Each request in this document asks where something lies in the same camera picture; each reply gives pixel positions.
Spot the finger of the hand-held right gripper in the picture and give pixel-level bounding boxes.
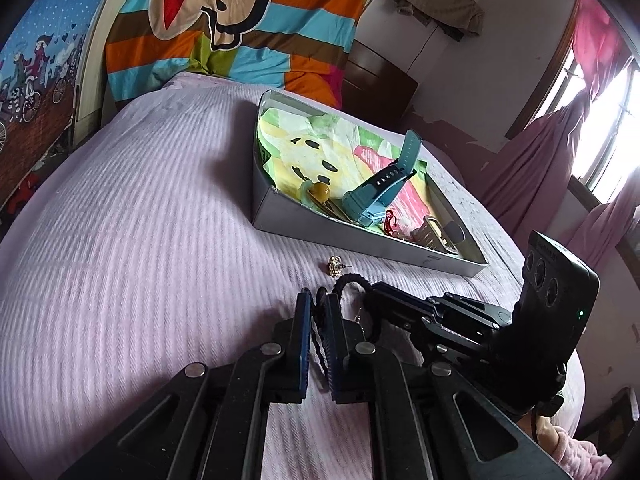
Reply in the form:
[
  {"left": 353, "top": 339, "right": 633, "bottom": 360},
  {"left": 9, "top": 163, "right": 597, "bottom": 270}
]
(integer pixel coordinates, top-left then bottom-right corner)
[
  {"left": 346, "top": 316, "right": 432, "bottom": 361},
  {"left": 371, "top": 281, "right": 453, "bottom": 322}
]

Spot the blue wrist watch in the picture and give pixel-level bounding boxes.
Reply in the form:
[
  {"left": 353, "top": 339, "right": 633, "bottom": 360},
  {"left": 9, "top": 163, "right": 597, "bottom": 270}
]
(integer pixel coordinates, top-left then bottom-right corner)
[{"left": 341, "top": 129, "right": 421, "bottom": 227}]

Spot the blue printed wardrobe cover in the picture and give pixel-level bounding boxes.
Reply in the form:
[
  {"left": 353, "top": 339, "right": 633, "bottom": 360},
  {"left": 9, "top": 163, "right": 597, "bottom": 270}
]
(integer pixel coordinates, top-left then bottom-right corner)
[{"left": 0, "top": 0, "right": 120, "bottom": 213}]

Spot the pink curtain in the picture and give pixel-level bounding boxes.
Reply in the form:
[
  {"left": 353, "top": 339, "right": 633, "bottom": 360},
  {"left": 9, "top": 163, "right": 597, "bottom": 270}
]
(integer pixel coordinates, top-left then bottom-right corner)
[
  {"left": 475, "top": 94, "right": 597, "bottom": 243},
  {"left": 570, "top": 194, "right": 640, "bottom": 263}
]

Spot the grey shallow box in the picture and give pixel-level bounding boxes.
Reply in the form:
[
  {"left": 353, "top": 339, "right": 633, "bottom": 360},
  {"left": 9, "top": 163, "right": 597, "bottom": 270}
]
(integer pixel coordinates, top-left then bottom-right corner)
[{"left": 251, "top": 89, "right": 489, "bottom": 279}]

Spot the dark wooden headboard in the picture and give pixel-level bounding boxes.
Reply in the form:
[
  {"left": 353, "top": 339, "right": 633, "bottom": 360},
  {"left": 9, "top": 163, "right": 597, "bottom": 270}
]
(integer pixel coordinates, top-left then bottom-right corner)
[{"left": 340, "top": 40, "right": 420, "bottom": 114}]

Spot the person's right forearm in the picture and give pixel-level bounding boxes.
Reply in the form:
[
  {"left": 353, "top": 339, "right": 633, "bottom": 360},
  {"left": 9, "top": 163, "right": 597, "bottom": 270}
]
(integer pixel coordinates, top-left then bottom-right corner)
[{"left": 517, "top": 407, "right": 615, "bottom": 480}]

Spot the magenta curtain valance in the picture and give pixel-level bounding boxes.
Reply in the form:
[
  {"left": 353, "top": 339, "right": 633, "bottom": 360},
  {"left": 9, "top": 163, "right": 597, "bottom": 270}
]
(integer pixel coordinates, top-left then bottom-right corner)
[{"left": 572, "top": 0, "right": 633, "bottom": 101}]

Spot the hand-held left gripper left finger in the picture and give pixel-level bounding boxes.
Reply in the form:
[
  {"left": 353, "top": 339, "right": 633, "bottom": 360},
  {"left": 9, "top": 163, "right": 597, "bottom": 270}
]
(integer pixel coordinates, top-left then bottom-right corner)
[{"left": 59, "top": 289, "right": 315, "bottom": 480}]

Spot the dark wooden furniture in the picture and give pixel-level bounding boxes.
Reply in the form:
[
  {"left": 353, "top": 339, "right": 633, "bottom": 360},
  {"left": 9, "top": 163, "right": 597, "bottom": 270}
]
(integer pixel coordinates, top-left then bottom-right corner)
[{"left": 582, "top": 385, "right": 639, "bottom": 450}]

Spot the black braided bracelet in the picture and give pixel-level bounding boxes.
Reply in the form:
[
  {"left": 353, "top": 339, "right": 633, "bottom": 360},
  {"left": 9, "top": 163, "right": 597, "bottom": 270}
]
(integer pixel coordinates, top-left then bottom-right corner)
[{"left": 311, "top": 272, "right": 376, "bottom": 397}]

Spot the khaki hanging jacket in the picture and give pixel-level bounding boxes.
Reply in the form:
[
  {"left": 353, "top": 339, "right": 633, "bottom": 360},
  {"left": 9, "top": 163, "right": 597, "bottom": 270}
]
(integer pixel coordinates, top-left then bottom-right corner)
[{"left": 382, "top": 0, "right": 487, "bottom": 42}]

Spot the striped cartoon monkey sheet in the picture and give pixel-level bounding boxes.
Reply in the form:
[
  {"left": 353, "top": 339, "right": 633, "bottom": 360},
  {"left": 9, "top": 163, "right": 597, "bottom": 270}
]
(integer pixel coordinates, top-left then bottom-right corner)
[{"left": 104, "top": 0, "right": 387, "bottom": 112}]

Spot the beige hair claw clip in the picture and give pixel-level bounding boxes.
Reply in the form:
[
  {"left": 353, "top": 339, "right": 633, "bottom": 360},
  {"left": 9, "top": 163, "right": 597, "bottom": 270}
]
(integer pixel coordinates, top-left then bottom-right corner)
[{"left": 414, "top": 215, "right": 467, "bottom": 254}]

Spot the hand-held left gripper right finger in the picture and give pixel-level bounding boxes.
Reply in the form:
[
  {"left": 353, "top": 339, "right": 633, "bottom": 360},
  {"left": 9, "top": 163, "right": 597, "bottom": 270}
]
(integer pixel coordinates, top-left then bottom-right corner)
[{"left": 324, "top": 292, "right": 572, "bottom": 480}]

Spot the yellow bead hair tie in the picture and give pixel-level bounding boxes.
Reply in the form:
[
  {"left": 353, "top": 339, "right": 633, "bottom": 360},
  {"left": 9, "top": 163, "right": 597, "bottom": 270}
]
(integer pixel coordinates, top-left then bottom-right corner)
[{"left": 299, "top": 180, "right": 332, "bottom": 207}]

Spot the colourful crumpled paper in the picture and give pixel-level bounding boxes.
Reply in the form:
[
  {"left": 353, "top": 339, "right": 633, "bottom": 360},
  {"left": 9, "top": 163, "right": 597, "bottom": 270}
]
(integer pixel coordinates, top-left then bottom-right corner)
[{"left": 257, "top": 105, "right": 432, "bottom": 233}]

